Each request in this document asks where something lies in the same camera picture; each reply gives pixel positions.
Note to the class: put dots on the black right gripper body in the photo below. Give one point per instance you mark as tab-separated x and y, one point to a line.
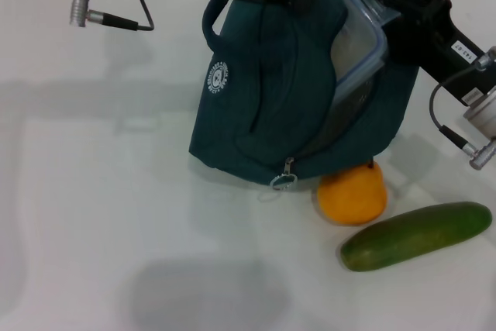
426	32

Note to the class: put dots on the clear blue-rimmed plastic container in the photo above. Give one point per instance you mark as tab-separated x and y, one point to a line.
356	48

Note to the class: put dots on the dark teal insulated lunch bag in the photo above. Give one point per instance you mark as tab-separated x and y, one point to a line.
271	94

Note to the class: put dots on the orange pear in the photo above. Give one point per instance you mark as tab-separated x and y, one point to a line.
350	199

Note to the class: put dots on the green cucumber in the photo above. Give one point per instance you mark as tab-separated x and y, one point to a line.
414	238

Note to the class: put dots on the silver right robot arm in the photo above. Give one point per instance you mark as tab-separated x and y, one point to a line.
484	116

